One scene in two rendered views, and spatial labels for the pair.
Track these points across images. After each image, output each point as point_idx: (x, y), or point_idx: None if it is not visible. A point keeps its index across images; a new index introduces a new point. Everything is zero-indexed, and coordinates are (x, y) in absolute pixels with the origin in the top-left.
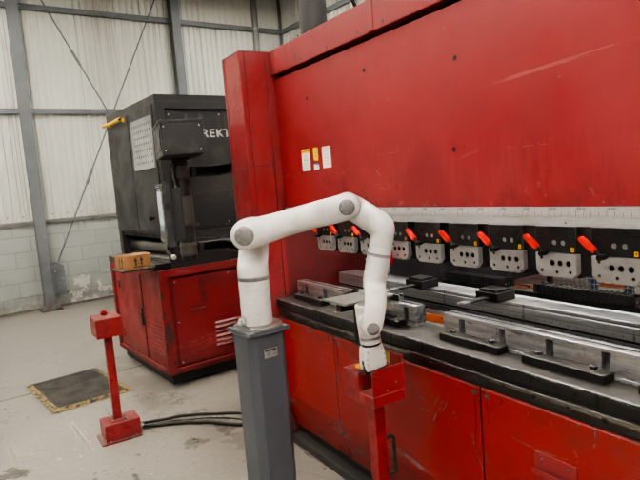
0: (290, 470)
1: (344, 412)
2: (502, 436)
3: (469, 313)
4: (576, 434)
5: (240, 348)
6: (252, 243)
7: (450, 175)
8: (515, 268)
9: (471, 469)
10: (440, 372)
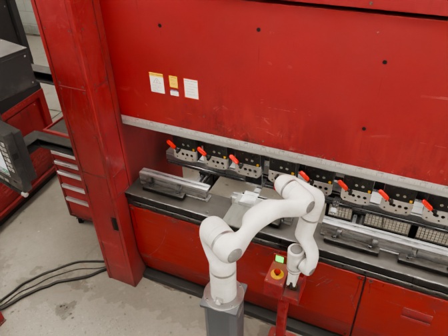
0: None
1: None
2: (378, 299)
3: (341, 220)
4: (439, 305)
5: (217, 317)
6: (241, 257)
7: (355, 145)
8: (403, 212)
9: (346, 309)
10: (329, 265)
